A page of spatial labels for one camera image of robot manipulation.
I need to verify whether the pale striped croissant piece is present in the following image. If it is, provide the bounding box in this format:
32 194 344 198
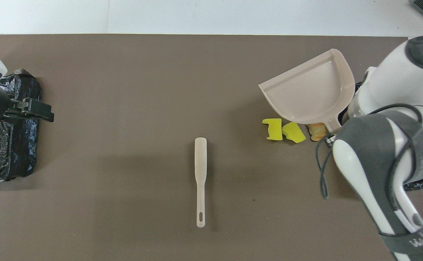
306 123 327 142

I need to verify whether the yellow notched sponge piece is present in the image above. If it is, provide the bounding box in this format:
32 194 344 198
262 118 283 141

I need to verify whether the brown table mat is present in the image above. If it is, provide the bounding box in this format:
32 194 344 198
0 34 423 261

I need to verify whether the yellow wedge sponge piece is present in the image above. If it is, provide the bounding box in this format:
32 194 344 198
282 122 306 144

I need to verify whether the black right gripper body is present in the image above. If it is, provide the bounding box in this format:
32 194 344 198
324 127 343 146

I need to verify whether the beige hand brush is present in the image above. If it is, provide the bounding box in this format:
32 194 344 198
194 137 208 228

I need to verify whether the black bag lined bin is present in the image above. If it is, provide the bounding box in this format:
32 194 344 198
0 68 42 182
338 82 423 192

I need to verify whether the beige plastic dustpan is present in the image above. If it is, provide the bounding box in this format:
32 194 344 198
258 49 356 133

